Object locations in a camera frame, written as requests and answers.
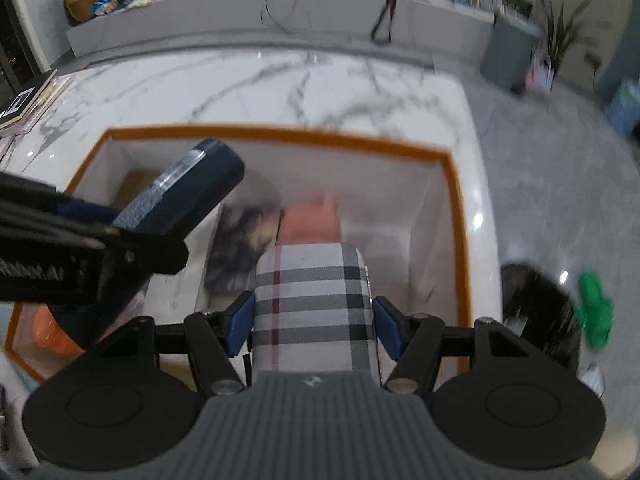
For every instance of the grey trash can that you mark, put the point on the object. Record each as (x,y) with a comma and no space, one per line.
(507,52)

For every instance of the plaid cylinder box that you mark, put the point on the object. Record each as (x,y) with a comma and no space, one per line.
(312,310)

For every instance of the green slippers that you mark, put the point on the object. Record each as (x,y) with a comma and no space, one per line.
(595,310)

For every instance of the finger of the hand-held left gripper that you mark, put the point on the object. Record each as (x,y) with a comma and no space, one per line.
(150,255)
(85,211)

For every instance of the dark round object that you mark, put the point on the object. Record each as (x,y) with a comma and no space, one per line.
(540,310)

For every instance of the long-leaved floor plant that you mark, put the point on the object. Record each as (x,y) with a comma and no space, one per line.
(565,25)

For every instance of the orange cardboard box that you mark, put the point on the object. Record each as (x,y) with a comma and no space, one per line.
(440,240)

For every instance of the marble television console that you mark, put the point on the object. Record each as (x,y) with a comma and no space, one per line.
(300,5)

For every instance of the blue water jug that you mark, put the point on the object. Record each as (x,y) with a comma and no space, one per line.
(625,107)

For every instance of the pink cup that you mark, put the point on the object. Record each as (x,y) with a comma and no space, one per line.
(312,222)

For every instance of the dark blue tube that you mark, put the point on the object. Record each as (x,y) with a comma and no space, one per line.
(200,185)

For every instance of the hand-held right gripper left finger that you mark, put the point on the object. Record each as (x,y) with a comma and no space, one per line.
(239,325)

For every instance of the blue snack packet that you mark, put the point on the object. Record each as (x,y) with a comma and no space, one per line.
(110,1)

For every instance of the gold vase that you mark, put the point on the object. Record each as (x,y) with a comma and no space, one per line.
(82,0)

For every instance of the pink woven bag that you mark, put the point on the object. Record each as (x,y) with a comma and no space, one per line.
(540,72)

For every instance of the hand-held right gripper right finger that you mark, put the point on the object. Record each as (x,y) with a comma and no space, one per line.
(389,329)

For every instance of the dark hardcover book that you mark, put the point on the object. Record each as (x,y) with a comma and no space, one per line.
(22,100)

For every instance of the dark patterned book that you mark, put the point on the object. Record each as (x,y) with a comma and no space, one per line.
(245,250)

